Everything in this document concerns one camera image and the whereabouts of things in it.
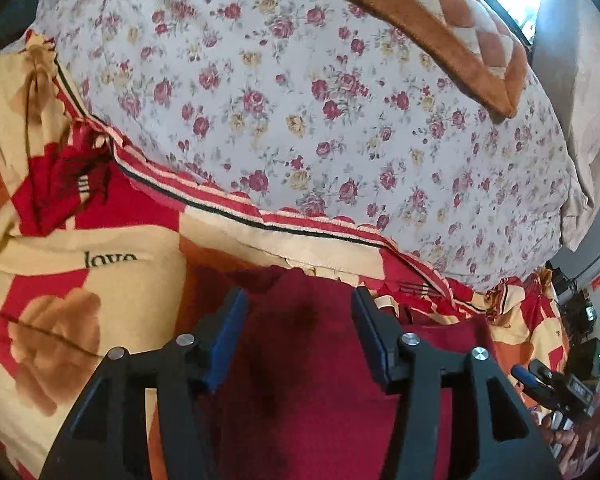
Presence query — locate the orange cream red printed blanket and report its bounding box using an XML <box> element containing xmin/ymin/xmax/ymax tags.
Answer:
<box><xmin>0</xmin><ymin>30</ymin><xmax>568</xmax><ymax>480</ymax></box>

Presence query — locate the maroon sweater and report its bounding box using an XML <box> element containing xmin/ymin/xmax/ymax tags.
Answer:
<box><xmin>150</xmin><ymin>265</ymin><xmax>496</xmax><ymax>480</ymax></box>

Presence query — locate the plain beige cloth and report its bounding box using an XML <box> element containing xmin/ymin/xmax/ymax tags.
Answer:
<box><xmin>530</xmin><ymin>0</ymin><xmax>600</xmax><ymax>253</ymax></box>

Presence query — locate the person's right hand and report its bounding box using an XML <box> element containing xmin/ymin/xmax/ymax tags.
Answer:
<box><xmin>540</xmin><ymin>410</ymin><xmax>588</xmax><ymax>466</ymax></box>

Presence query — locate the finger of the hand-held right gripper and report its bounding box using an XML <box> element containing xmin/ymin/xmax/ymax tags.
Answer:
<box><xmin>528</xmin><ymin>359</ymin><xmax>556</xmax><ymax>386</ymax></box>
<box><xmin>511</xmin><ymin>366</ymin><xmax>548</xmax><ymax>401</ymax></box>

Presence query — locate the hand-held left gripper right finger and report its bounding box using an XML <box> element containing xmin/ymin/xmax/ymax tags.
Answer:
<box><xmin>351</xmin><ymin>286</ymin><xmax>563</xmax><ymax>480</ymax></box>

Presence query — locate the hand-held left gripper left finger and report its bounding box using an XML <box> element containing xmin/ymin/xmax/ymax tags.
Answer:
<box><xmin>40</xmin><ymin>287</ymin><xmax>251</xmax><ymax>480</ymax></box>

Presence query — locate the floral bed sheet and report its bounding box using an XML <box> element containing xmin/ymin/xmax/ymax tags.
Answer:
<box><xmin>35</xmin><ymin>0</ymin><xmax>573</xmax><ymax>291</ymax></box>

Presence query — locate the brown quilted cushion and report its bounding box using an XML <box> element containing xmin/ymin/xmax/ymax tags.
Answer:
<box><xmin>312</xmin><ymin>0</ymin><xmax>533</xmax><ymax>118</ymax></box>

